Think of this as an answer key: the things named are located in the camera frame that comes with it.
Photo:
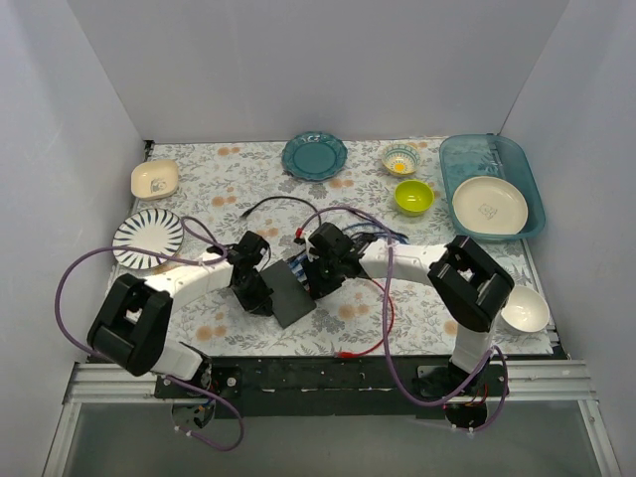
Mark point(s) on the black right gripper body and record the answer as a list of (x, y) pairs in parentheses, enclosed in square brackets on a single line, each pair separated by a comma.
[(318, 280)]

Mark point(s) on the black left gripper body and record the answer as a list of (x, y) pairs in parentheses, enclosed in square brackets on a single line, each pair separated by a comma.
[(256, 296)]

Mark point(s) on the black network switch box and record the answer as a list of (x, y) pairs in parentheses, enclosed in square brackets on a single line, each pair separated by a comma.
[(290, 300)]

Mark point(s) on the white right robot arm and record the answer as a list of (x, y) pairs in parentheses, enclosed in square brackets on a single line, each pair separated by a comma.
[(473, 287)]

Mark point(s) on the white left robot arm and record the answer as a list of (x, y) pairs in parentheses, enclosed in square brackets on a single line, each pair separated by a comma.
[(131, 327)]

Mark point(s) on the lime green bowl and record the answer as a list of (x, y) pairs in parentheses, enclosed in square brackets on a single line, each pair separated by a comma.
[(413, 198)]

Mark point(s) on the teal scalloped plate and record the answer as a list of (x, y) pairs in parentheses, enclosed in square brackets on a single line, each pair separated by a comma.
[(314, 156)]

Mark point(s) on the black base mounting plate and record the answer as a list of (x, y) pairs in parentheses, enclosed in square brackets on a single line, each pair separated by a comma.
[(321, 386)]

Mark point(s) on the blue striped white plate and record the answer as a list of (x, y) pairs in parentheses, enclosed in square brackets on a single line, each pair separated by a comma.
[(156, 230)]

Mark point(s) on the patterned small bowl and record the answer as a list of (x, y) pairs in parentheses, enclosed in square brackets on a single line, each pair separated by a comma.
[(401, 159)]

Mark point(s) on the cream square bowl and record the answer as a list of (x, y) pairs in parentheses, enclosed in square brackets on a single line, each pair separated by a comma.
[(153, 180)]

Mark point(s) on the teal plastic tray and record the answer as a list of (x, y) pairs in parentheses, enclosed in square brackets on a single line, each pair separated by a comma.
[(472, 155)]

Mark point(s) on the cream round plate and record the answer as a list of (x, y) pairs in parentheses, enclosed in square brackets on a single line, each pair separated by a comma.
[(490, 206)]

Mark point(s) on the white bowl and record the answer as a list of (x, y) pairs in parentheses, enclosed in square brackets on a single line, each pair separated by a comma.
[(526, 311)]

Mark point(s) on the aluminium frame rail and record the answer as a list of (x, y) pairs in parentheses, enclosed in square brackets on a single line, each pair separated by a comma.
[(328, 417)]

